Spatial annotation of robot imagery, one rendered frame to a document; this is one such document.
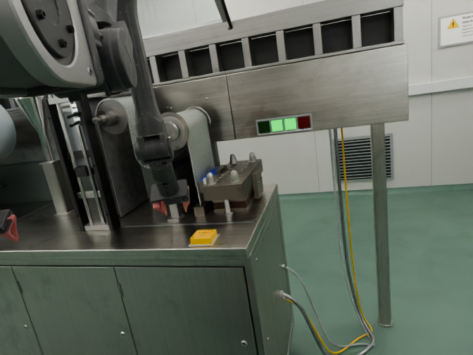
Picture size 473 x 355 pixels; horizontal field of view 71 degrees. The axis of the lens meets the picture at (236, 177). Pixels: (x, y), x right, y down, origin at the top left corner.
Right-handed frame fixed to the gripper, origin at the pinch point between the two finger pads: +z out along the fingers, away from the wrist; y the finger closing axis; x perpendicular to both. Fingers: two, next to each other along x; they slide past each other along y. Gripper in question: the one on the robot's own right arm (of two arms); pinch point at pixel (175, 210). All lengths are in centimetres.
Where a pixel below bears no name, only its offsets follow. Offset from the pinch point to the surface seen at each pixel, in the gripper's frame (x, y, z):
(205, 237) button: 2.2, -7.0, 12.8
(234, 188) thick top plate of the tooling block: -19.0, -19.6, 14.6
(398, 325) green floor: 7, -98, 117
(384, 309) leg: 0, -91, 108
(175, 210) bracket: -22.6, 4.9, 25.3
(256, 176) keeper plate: -30.9, -30.0, 22.0
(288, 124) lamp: -51, -49, 13
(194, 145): -39.6, -7.0, 7.4
